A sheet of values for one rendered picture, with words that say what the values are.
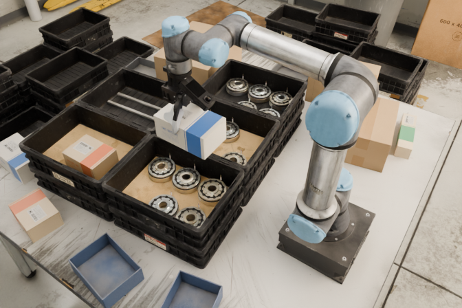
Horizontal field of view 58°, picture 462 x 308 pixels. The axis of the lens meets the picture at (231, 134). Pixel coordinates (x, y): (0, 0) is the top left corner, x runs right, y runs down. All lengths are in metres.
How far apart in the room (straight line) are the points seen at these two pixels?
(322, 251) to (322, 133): 0.57
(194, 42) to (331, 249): 0.79
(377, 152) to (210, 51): 0.94
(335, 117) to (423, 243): 1.75
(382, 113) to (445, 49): 2.24
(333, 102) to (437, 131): 1.27
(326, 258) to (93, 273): 0.78
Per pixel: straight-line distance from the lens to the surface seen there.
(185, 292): 1.47
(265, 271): 1.50
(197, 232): 1.31
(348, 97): 0.96
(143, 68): 2.40
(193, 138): 1.29
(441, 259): 2.59
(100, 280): 1.54
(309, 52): 1.11
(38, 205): 1.71
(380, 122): 1.86
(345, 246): 1.47
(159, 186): 1.57
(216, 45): 1.10
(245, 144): 1.70
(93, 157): 1.62
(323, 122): 0.96
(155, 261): 1.54
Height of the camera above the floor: 2.00
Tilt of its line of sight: 42 degrees down
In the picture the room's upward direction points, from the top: straight up
